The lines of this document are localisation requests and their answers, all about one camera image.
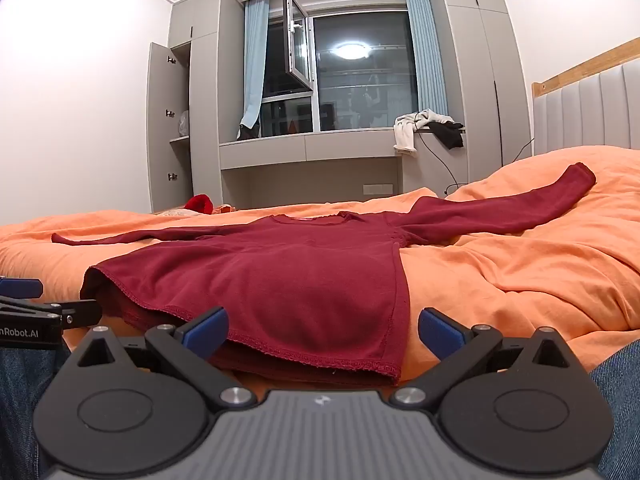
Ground light blue curtain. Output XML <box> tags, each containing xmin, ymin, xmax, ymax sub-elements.
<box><xmin>403</xmin><ymin>0</ymin><xmax>449</xmax><ymax>117</ymax></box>
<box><xmin>239</xmin><ymin>0</ymin><xmax>271</xmax><ymax>134</ymax></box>

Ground grey wardrobe with open door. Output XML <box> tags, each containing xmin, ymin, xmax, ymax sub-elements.
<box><xmin>147</xmin><ymin>0</ymin><xmax>224</xmax><ymax>214</ymax></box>

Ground wooden bed frame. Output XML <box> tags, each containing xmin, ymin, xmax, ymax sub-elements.
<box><xmin>531</xmin><ymin>37</ymin><xmax>640</xmax><ymax>97</ymax></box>

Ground grey tall wardrobe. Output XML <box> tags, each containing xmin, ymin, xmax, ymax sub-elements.
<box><xmin>432</xmin><ymin>0</ymin><xmax>534</xmax><ymax>196</ymax></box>

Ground grey padded headboard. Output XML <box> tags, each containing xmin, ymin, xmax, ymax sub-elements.
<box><xmin>532</xmin><ymin>57</ymin><xmax>640</xmax><ymax>157</ymax></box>

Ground window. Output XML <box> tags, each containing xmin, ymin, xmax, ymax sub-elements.
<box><xmin>242</xmin><ymin>0</ymin><xmax>449</xmax><ymax>141</ymax></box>

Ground white cloth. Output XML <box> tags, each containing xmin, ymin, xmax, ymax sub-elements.
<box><xmin>393</xmin><ymin>109</ymin><xmax>454</xmax><ymax>159</ymax></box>

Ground black cable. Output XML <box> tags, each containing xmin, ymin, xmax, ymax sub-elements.
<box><xmin>416</xmin><ymin>134</ymin><xmax>535</xmax><ymax>197</ymax></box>

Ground orange blanket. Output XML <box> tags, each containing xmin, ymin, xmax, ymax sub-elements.
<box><xmin>0</xmin><ymin>145</ymin><xmax>640</xmax><ymax>397</ymax></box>

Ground grey window seat unit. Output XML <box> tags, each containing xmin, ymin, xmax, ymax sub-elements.
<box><xmin>218</xmin><ymin>127</ymin><xmax>468</xmax><ymax>200</ymax></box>

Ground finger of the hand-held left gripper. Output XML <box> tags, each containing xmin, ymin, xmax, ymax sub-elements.
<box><xmin>0</xmin><ymin>276</ymin><xmax>44</xmax><ymax>300</ymax></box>
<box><xmin>0</xmin><ymin>296</ymin><xmax>103</xmax><ymax>328</ymax></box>

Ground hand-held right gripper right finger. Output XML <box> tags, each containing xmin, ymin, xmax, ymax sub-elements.
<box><xmin>390</xmin><ymin>307</ymin><xmax>572</xmax><ymax>409</ymax></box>

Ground black cloth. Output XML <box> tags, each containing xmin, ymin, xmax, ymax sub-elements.
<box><xmin>431</xmin><ymin>120</ymin><xmax>465</xmax><ymax>150</ymax></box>

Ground blue jeans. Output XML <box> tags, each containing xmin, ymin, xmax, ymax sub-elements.
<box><xmin>0</xmin><ymin>339</ymin><xmax>640</xmax><ymax>480</ymax></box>

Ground dark red long-sleeve shirt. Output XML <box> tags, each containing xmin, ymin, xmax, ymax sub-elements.
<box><xmin>51</xmin><ymin>162</ymin><xmax>597</xmax><ymax>382</ymax></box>

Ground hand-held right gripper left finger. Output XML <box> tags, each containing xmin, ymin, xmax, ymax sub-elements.
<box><xmin>74</xmin><ymin>306</ymin><xmax>258</xmax><ymax>409</ymax></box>

